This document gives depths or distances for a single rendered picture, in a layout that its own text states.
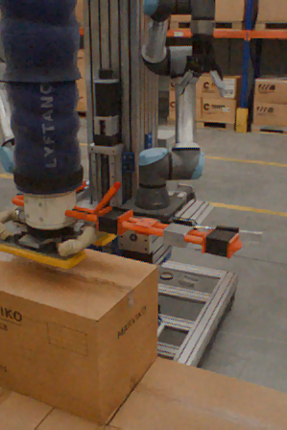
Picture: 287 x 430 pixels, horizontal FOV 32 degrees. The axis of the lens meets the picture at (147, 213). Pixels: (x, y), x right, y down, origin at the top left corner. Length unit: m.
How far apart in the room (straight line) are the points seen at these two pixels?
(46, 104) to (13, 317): 0.70
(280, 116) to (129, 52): 6.54
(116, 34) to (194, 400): 1.45
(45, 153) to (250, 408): 1.08
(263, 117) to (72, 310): 7.32
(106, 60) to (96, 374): 1.28
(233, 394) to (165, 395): 0.24
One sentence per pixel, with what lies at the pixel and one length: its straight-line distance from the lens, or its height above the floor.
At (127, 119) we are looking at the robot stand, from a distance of 2.24.
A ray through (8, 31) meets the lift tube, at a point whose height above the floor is 1.74.
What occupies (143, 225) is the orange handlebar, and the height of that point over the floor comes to 1.19.
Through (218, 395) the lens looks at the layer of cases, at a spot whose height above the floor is 0.54.
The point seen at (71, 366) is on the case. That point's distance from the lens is 1.69.
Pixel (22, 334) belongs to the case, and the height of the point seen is 0.80.
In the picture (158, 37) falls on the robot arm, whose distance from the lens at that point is 1.92.
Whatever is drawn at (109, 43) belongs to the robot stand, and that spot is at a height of 1.67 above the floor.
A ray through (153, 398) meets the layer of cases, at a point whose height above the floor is 0.54.
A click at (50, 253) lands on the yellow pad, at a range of 1.64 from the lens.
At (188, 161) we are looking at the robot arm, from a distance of 2.05.
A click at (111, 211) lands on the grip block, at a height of 1.20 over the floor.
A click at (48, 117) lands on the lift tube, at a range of 1.55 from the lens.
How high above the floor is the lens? 1.77
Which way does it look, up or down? 21 degrees down
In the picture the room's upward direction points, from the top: straight up
